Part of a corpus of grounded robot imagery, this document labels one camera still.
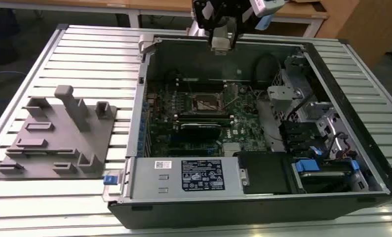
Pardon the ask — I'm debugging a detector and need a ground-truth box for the perforated metal drive cage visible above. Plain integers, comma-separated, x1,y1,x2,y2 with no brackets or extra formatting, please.
266,68,314,124

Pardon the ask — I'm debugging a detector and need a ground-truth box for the green motherboard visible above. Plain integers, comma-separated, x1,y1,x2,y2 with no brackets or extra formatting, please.
141,82,274,158

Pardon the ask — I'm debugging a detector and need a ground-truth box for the blue floor cable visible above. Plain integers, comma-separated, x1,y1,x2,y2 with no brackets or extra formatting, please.
0,70,28,104

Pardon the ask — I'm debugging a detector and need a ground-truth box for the wooden cabinet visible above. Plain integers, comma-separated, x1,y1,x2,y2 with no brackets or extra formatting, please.
316,0,392,70

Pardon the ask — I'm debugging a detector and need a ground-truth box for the black office chair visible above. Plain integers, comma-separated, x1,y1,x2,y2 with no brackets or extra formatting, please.
0,13,22,66

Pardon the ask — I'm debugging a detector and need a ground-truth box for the silver power supply unit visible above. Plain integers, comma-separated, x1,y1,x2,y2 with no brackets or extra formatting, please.
124,157,245,202

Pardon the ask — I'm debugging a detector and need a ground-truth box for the grey case latch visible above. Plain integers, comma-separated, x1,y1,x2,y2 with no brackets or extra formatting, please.
137,34,157,54

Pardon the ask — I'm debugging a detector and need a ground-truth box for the small blue clip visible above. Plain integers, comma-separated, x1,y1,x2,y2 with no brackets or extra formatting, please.
308,145,325,156

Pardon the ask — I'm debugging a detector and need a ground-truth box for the black PC case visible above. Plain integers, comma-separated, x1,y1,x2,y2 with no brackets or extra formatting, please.
101,34,392,230

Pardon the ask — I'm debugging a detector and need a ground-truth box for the black graphics card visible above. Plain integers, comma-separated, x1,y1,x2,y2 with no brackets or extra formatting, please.
178,122,222,146

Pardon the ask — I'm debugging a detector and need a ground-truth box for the silver metal bracket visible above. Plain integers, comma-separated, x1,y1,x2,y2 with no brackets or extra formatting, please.
266,85,304,101

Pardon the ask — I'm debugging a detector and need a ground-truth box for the wooden desk white frame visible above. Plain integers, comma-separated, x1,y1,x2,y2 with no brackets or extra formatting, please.
129,0,330,38
0,0,140,29

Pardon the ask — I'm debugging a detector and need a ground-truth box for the silver chipset heatsink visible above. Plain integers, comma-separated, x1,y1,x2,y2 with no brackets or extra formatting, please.
222,142,241,155

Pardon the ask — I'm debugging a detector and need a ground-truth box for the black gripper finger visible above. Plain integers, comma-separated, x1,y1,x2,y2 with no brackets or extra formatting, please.
229,17,242,49
208,27,217,49

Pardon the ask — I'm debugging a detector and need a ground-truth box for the black plastic shroud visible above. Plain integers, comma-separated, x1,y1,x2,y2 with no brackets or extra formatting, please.
237,151,297,196

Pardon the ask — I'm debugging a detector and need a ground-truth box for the grey parts rack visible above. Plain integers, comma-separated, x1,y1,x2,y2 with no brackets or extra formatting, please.
0,85,117,179

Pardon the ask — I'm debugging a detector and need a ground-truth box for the coloured wire bundle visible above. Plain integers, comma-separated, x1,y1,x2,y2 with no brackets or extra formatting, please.
333,132,353,160

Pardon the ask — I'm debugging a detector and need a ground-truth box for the hard disk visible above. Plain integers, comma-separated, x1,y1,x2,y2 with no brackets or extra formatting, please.
296,171,352,195

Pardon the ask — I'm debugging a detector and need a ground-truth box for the silver CPU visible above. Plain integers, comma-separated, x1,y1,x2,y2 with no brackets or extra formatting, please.
212,36,232,56

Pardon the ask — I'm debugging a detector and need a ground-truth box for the green RAM stick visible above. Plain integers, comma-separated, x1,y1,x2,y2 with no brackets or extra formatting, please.
22,150,74,157

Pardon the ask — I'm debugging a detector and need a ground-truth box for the CPU socket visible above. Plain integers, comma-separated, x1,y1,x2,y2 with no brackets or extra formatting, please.
189,91,228,115

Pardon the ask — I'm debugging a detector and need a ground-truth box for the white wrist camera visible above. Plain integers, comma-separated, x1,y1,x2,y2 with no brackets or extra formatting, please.
249,0,286,18

